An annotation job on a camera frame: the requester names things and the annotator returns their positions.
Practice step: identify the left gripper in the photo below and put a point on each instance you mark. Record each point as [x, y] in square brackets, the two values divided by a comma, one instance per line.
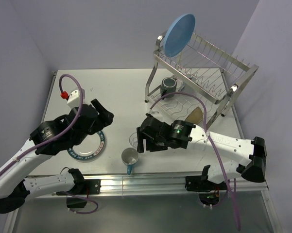
[105, 120]

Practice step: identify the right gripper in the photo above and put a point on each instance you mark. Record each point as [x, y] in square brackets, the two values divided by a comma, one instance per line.
[141, 136]

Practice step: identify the clear plastic glass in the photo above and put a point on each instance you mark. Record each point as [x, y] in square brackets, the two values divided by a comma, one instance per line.
[133, 140]

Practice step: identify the teal mug white inside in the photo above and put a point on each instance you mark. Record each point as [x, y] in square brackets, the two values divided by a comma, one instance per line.
[129, 157]

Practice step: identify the white plate green rim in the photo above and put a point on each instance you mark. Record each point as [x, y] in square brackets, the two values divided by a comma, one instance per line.
[90, 148]

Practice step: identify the black bowl tan outside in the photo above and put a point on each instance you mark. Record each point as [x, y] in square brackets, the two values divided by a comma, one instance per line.
[195, 117]

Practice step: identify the black mug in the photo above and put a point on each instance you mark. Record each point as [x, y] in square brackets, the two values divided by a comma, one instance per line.
[168, 85]

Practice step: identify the grey blue plastic cup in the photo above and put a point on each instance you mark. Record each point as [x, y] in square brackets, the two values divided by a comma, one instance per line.
[186, 88]

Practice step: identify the stainless steel dish rack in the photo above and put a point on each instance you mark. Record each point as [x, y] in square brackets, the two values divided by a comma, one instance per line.
[220, 78]

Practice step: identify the blue plastic plate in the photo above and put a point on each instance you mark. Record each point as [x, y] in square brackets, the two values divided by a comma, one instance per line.
[178, 35]

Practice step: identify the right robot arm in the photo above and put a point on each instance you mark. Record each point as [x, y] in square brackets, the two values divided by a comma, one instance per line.
[246, 158]

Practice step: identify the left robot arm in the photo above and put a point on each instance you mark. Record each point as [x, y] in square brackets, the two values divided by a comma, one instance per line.
[45, 142]

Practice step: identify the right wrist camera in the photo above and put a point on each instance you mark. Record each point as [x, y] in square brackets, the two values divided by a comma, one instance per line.
[154, 113]

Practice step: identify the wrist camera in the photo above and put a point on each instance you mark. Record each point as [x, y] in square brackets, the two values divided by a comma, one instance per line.
[73, 99]
[154, 113]

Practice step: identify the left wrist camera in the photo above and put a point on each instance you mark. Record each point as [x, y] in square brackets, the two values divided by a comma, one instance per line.
[73, 99]

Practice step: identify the aluminium mounting rail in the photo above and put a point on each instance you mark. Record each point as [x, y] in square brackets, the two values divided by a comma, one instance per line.
[142, 184]

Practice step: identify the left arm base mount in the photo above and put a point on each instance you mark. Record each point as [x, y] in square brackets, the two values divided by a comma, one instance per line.
[76, 199]

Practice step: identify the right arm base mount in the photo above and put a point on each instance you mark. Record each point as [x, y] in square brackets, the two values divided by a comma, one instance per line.
[210, 194]

